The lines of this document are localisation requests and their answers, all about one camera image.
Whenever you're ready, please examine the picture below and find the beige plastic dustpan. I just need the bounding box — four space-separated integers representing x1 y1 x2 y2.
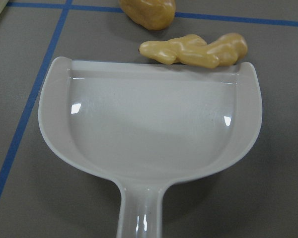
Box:
38 57 262 238

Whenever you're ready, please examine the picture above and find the yellow toy ginger root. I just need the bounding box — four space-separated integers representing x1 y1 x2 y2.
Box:
139 33 248 69

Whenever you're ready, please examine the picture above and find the brown toy potato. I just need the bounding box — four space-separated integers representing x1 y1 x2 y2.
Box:
118 0 176 30

